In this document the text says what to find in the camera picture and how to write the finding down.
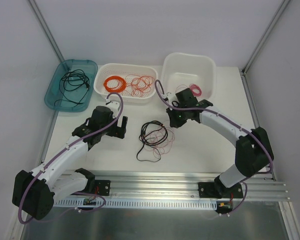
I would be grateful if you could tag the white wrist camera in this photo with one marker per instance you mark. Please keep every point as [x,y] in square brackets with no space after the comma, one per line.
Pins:
[169,97]
[114,106]

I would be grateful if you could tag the right aluminium frame post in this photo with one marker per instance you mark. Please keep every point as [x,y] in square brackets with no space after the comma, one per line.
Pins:
[266,34]

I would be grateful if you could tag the left aluminium frame post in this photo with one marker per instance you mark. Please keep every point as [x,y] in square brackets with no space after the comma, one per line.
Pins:
[46,29]

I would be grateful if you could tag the white perforated plastic basket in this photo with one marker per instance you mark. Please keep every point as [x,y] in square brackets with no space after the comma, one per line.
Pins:
[137,79]

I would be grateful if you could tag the aluminium mounting rail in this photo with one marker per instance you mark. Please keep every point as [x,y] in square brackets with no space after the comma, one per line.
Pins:
[184,186]

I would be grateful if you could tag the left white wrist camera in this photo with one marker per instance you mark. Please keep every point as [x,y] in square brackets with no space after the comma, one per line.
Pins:
[114,106]

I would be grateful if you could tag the teal transparent plastic tray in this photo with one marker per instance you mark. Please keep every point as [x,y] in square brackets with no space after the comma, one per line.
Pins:
[71,86]

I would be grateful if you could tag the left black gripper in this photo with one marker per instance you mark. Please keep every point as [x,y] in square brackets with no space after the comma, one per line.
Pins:
[120,127]

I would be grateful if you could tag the white plastic tub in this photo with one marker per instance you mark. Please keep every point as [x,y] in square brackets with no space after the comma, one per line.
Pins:
[181,70]

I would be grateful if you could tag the aluminium frame post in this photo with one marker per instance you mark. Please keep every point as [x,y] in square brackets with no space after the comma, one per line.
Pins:
[46,29]
[266,34]

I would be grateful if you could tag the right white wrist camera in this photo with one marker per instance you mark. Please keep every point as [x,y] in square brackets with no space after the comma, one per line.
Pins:
[169,97]

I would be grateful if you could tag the white slotted cable duct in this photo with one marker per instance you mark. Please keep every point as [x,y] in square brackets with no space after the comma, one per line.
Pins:
[120,203]

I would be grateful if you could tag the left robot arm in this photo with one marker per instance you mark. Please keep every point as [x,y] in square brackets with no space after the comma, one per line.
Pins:
[35,192]

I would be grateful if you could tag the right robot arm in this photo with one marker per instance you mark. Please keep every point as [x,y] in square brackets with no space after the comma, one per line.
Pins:
[253,150]

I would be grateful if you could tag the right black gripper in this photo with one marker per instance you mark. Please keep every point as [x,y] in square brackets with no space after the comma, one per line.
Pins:
[176,120]

